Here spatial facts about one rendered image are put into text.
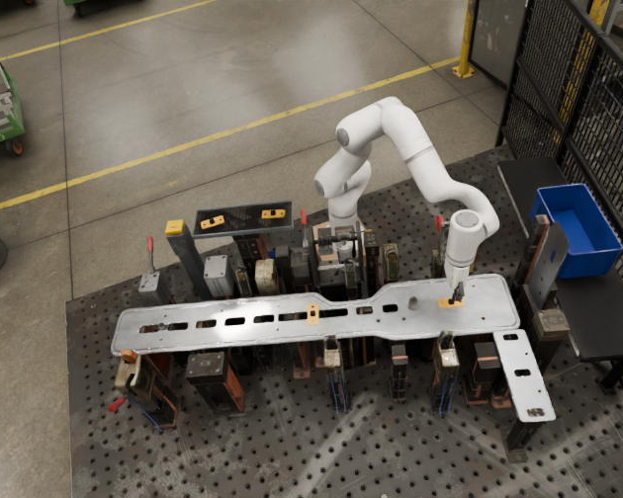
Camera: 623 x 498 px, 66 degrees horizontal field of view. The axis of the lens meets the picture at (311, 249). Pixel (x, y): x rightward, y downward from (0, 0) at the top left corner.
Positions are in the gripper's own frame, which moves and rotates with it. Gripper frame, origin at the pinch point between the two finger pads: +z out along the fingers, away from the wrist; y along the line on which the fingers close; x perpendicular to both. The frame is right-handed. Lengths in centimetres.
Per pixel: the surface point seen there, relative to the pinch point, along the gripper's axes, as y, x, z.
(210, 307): -7, -83, 10
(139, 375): 20, -102, 5
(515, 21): -250, 102, 43
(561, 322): 14.4, 29.3, 3.1
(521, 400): 35.1, 12.6, 9.0
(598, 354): 24.1, 37.3, 5.9
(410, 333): 10.5, -14.9, 9.3
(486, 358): 20.2, 6.8, 11.1
